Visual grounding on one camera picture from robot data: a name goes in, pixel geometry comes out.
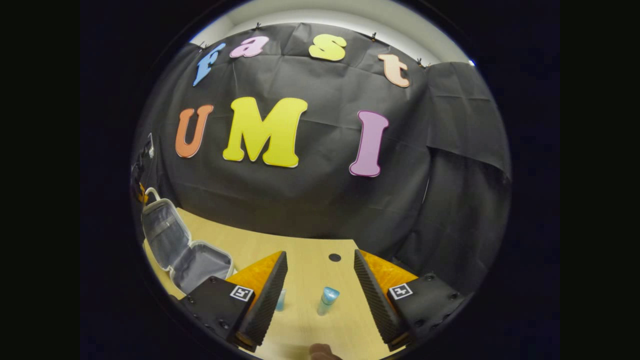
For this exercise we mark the white suitcase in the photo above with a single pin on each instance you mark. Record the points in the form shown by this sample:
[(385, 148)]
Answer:
[(165, 235)]

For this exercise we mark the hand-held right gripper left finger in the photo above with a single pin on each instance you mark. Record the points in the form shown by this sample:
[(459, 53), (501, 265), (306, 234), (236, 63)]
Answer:
[(270, 295)]

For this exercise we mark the clear bottle with blue cap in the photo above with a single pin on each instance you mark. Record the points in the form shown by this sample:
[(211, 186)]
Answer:
[(327, 300)]

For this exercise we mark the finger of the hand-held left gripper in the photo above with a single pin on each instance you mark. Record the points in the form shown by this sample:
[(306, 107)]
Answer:
[(143, 194)]

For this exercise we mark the black backdrop cloth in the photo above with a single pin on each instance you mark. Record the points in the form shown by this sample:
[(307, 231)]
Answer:
[(310, 200)]

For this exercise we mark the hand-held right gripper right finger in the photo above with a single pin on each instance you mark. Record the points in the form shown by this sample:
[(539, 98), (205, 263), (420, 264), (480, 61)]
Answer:
[(375, 295)]

